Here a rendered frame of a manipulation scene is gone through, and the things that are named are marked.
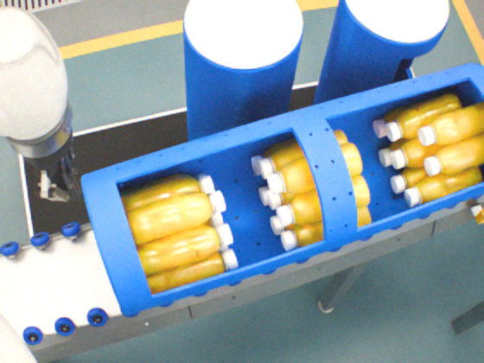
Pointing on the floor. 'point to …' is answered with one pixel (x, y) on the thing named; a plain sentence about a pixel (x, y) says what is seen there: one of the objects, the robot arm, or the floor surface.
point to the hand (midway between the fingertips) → (67, 187)
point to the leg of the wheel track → (340, 286)
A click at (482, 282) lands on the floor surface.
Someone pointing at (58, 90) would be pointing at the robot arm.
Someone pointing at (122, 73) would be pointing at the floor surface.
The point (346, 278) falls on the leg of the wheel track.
